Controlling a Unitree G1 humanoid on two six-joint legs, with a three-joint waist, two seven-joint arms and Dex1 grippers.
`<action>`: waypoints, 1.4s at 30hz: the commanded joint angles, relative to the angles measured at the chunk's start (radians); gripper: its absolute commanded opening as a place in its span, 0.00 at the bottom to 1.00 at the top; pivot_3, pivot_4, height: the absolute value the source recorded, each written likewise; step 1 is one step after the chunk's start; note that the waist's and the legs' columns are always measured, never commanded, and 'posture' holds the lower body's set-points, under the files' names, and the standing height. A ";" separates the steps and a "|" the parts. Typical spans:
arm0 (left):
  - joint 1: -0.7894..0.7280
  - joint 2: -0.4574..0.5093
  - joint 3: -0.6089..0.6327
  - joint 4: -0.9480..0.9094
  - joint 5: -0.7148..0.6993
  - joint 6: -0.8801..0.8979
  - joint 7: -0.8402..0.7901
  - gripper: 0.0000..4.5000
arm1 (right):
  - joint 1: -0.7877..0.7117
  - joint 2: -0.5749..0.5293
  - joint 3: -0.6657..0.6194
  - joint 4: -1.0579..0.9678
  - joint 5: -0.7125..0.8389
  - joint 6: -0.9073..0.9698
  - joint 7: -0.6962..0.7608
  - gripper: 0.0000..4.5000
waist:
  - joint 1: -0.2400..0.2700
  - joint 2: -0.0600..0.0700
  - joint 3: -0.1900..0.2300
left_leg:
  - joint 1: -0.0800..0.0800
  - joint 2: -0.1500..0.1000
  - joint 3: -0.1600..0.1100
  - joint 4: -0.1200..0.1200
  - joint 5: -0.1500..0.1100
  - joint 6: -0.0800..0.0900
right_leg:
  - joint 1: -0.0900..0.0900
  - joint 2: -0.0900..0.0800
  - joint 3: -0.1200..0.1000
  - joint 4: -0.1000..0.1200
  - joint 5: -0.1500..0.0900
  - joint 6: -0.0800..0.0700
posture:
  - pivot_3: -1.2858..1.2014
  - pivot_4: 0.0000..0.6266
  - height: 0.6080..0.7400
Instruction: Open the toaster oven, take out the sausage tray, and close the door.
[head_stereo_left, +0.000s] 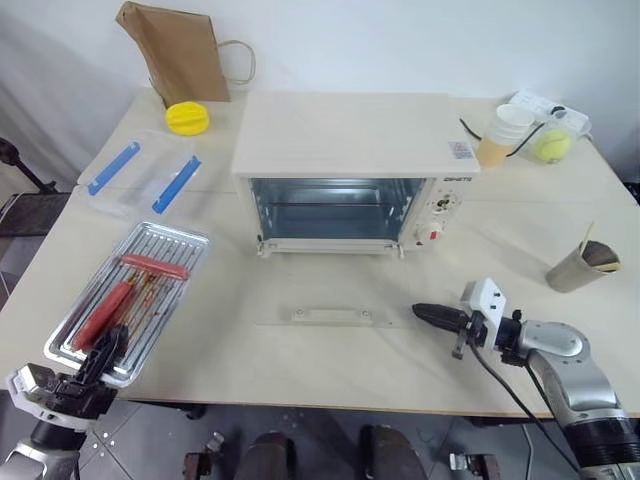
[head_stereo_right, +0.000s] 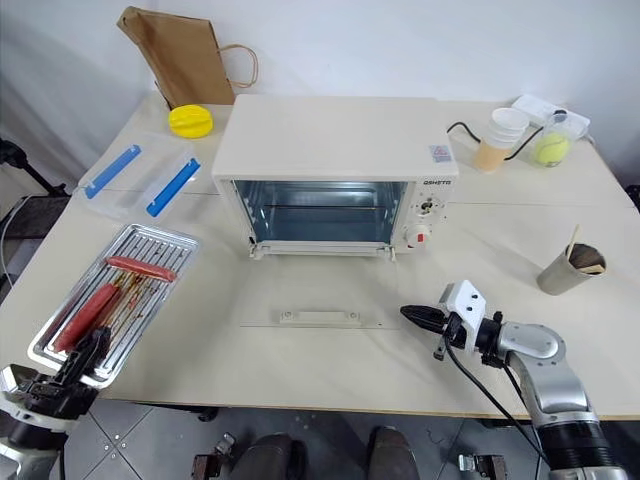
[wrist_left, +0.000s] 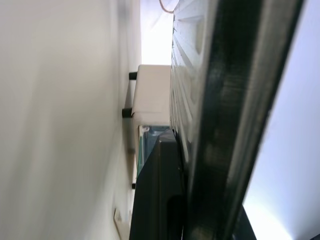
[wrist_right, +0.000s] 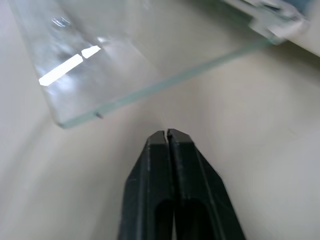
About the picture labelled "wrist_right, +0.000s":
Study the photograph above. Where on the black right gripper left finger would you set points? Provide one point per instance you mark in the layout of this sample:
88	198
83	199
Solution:
145	185

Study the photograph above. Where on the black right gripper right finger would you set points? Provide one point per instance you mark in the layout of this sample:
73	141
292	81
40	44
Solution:
197	185

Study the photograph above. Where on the clear glass oven door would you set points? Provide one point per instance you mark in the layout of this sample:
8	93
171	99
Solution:
120	50

